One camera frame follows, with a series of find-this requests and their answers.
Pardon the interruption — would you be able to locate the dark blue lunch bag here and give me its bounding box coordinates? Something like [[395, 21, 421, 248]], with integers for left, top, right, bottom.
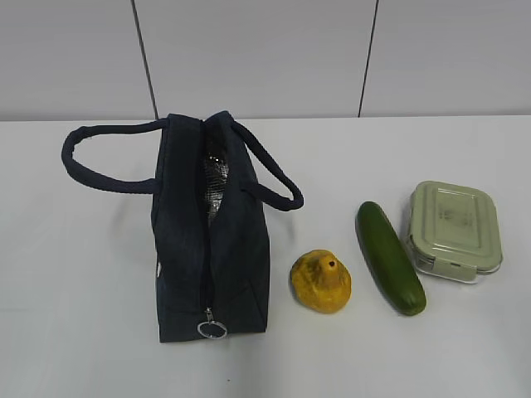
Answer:
[[61, 111, 304, 342]]

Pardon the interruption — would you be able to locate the yellow bell pepper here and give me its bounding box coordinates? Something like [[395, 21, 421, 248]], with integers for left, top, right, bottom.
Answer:
[[290, 250, 352, 314]]

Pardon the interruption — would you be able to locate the green cucumber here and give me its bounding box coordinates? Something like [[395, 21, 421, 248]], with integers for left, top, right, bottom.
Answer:
[[355, 201, 426, 317]]

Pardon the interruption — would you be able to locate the green lidded glass container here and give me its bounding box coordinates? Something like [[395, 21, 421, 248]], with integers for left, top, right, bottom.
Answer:
[[406, 181, 503, 284]]

